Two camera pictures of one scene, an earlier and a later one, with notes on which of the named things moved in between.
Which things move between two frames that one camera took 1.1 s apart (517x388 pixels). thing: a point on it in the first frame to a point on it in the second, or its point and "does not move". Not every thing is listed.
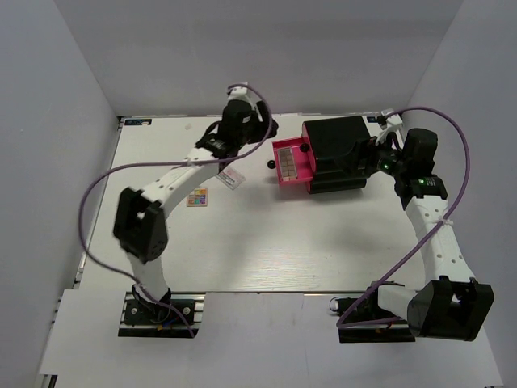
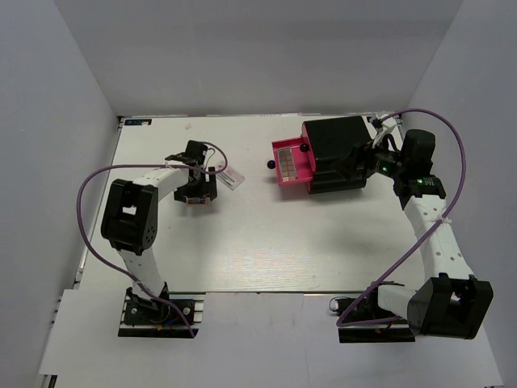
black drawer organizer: (339, 145) does not move
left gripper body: (255, 129) to (197, 188)
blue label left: (137, 121) does not move
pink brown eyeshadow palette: (287, 165) does not move
